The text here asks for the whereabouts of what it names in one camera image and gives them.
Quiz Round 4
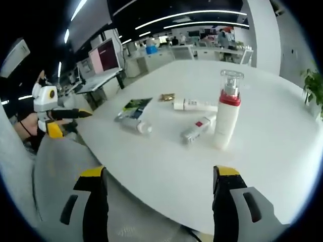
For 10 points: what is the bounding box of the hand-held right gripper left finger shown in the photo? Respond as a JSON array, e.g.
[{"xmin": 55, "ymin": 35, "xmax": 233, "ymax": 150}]
[{"xmin": 57, "ymin": 165, "xmax": 109, "ymax": 242}]

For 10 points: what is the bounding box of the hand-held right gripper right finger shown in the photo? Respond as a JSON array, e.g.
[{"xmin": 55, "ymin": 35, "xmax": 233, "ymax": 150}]
[{"xmin": 211, "ymin": 165, "xmax": 278, "ymax": 242}]

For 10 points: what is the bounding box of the green black skincare sachet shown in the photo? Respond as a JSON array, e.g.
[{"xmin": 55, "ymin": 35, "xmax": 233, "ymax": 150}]
[{"xmin": 114, "ymin": 97, "xmax": 154, "ymax": 127}]

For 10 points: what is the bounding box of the small white red-label bottle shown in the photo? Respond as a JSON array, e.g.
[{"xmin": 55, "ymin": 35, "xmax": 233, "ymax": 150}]
[
  {"xmin": 115, "ymin": 114, "xmax": 153, "ymax": 136},
  {"xmin": 179, "ymin": 114, "xmax": 218, "ymax": 145}
]

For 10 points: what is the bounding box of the white red-collar spray bottle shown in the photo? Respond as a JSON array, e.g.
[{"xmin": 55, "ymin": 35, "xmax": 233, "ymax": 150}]
[{"xmin": 213, "ymin": 69, "xmax": 245, "ymax": 150}]

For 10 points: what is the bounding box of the gold skincare sachet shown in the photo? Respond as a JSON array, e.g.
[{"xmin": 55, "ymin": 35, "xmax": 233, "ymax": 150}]
[{"xmin": 158, "ymin": 93, "xmax": 176, "ymax": 103}]

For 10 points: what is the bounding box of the white skincare tube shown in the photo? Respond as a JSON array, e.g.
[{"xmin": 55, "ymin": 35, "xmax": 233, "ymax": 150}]
[{"xmin": 173, "ymin": 97, "xmax": 219, "ymax": 112}]

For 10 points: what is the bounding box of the grey black-legged standing desk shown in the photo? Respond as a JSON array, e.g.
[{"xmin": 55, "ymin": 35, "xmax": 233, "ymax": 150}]
[{"xmin": 75, "ymin": 68, "xmax": 126, "ymax": 106}]

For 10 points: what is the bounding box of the person in white shirt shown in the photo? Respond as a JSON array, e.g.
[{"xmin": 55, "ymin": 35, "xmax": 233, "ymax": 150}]
[{"xmin": 0, "ymin": 100, "xmax": 38, "ymax": 222}]

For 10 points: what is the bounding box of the white hanging sign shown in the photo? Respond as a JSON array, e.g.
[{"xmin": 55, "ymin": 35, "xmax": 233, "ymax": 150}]
[{"xmin": 1, "ymin": 37, "xmax": 31, "ymax": 78}]

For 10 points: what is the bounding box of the pink maroon monitor screen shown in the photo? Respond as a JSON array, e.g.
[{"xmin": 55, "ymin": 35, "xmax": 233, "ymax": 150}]
[{"xmin": 88, "ymin": 37, "xmax": 121, "ymax": 75}]

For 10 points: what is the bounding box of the long ceiling light strip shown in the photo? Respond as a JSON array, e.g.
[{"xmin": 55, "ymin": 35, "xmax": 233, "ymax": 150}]
[
  {"xmin": 70, "ymin": 0, "xmax": 88, "ymax": 22},
  {"xmin": 163, "ymin": 21, "xmax": 250, "ymax": 30},
  {"xmin": 135, "ymin": 10, "xmax": 248, "ymax": 30}
]

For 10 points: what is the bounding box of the potted green plant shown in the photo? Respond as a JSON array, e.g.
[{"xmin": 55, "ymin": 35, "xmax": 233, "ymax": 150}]
[{"xmin": 300, "ymin": 68, "xmax": 323, "ymax": 119}]

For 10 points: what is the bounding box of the white mesh office chair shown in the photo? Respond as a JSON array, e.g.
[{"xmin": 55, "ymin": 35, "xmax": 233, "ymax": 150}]
[{"xmin": 241, "ymin": 49, "xmax": 254, "ymax": 67}]

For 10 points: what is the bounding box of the black cable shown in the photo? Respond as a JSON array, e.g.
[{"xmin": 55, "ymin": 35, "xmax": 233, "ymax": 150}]
[{"xmin": 19, "ymin": 120, "xmax": 35, "ymax": 138}]

